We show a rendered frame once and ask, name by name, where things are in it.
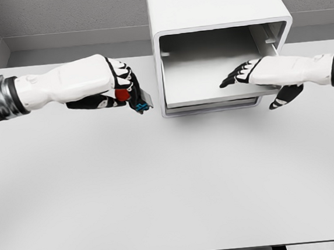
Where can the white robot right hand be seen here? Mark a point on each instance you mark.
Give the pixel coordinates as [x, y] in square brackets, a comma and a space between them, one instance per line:
[276, 71]

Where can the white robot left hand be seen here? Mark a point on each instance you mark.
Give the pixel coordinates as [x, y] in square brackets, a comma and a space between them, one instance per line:
[83, 76]

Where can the grey load switch red knob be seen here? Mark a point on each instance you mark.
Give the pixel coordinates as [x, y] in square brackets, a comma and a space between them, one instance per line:
[145, 100]

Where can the white sliding cabinet drawer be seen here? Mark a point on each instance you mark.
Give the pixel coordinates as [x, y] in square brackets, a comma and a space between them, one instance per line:
[198, 81]

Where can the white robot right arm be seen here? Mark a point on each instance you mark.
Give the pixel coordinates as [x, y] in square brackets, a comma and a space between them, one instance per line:
[324, 68]

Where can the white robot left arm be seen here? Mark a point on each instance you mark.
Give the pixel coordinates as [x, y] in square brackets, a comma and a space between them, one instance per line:
[9, 96]

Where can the white tabletop storage cabinet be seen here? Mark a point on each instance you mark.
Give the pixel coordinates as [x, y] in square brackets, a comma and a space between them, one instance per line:
[209, 7]

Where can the white closed cabinet drawer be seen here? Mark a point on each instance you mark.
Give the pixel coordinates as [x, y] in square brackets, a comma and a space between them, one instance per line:
[212, 106]

